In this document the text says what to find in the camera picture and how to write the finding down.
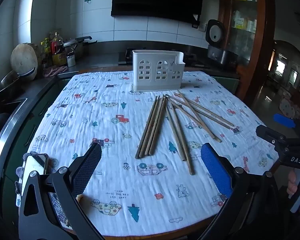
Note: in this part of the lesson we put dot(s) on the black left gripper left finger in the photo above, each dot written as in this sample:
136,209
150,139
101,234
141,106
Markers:
37,219

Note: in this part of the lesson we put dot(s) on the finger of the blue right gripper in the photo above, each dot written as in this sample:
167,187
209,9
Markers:
283,120

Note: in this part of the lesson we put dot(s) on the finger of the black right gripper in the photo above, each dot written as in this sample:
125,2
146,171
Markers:
269,135

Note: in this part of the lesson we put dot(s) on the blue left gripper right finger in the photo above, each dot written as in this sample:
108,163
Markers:
251,209

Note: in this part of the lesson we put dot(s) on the person's right hand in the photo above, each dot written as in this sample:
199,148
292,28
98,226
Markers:
292,186

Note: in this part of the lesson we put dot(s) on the smartphone on table edge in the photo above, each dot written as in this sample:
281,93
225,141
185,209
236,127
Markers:
35,162

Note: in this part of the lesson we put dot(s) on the white patterned table cloth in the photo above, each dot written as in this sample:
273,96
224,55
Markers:
151,178

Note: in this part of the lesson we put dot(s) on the black rice cooker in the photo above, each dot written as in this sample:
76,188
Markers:
215,37

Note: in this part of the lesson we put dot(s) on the wooden glass cabinet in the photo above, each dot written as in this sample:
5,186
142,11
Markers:
249,33

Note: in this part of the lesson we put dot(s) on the steel pan in sink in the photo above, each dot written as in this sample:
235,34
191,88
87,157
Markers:
11,81

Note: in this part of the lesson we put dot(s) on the pink dish cloth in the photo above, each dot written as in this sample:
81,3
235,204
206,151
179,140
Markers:
54,70

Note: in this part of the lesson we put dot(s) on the white plastic utensil holder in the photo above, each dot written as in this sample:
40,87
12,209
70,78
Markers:
157,70

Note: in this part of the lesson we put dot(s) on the small white jar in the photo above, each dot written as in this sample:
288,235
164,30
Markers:
70,57

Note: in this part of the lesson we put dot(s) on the green cap bottle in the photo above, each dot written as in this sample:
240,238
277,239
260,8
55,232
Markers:
46,53

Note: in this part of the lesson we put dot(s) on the round wooden cutting board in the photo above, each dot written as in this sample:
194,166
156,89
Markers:
26,57

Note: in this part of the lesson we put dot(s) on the soy sauce bottle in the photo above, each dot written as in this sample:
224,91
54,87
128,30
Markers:
58,50

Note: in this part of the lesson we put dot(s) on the black gas stove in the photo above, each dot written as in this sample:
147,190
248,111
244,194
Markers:
126,57

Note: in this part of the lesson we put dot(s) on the wall power socket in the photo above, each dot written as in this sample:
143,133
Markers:
202,27

